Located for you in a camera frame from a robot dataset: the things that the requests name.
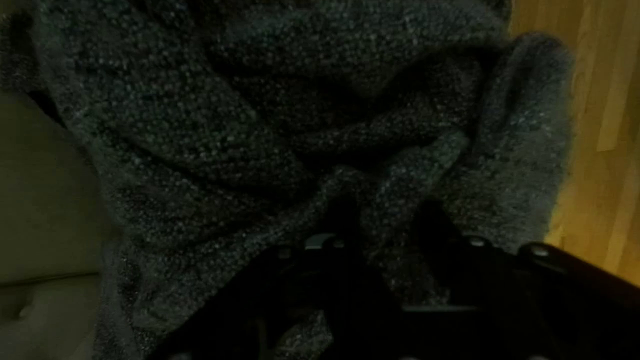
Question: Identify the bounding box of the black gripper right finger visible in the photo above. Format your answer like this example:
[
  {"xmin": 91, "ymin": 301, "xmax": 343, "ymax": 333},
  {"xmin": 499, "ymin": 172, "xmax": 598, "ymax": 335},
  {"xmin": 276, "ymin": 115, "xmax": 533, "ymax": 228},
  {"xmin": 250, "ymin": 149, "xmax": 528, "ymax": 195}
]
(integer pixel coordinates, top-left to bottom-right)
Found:
[{"xmin": 396, "ymin": 202, "xmax": 640, "ymax": 360}]

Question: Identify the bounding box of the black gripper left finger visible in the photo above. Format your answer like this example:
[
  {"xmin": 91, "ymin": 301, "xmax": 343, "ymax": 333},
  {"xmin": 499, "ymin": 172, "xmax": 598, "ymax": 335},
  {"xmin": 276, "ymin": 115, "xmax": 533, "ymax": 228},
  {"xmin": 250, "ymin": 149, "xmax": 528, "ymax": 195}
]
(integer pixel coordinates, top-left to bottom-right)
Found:
[{"xmin": 147, "ymin": 197, "xmax": 396, "ymax": 360}]

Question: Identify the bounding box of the brown upholstered chair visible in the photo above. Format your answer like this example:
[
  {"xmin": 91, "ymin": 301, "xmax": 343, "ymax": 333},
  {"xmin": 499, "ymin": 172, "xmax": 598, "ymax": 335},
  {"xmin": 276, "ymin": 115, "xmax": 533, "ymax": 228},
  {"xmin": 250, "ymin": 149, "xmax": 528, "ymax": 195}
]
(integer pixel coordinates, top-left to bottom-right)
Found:
[{"xmin": 0, "ymin": 88, "xmax": 117, "ymax": 360}]

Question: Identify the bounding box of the dark grey knitted blanket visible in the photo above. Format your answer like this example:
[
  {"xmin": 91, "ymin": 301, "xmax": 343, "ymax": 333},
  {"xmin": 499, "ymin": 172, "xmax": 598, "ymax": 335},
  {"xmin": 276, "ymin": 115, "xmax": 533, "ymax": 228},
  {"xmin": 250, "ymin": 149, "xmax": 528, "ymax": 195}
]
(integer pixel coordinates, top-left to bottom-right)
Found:
[{"xmin": 0, "ymin": 0, "xmax": 576, "ymax": 360}]

